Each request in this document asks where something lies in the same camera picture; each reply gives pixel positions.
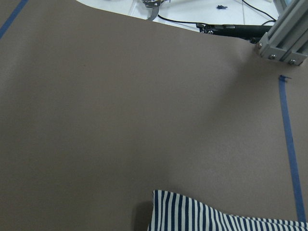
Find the navy white striped polo shirt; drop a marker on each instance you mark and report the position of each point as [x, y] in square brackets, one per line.
[176, 212]

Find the black clamp tool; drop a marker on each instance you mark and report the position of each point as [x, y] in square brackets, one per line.
[251, 33]

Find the aluminium frame post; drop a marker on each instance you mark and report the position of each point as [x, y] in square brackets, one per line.
[287, 40]

